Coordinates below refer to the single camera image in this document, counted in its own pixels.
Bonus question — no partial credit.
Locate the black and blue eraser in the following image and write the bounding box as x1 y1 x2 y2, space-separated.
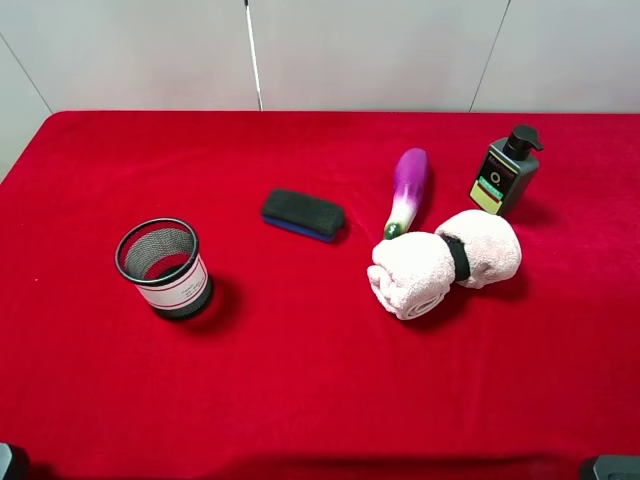
261 189 346 243

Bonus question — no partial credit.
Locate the purple toy eggplant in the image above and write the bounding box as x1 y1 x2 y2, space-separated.
383 148 429 240

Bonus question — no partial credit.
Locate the rolled white towel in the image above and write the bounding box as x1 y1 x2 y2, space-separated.
367 210 522 320

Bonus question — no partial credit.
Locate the black mesh pen cup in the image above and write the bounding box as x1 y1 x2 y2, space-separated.
115 217 214 322

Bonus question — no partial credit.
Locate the black strap on towel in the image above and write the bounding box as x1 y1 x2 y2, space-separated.
442 236 471 280

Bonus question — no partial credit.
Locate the red table cloth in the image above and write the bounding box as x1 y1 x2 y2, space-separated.
1 111 639 479

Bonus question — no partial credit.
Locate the dark grey pump bottle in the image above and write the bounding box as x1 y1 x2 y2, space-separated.
469 125 543 216

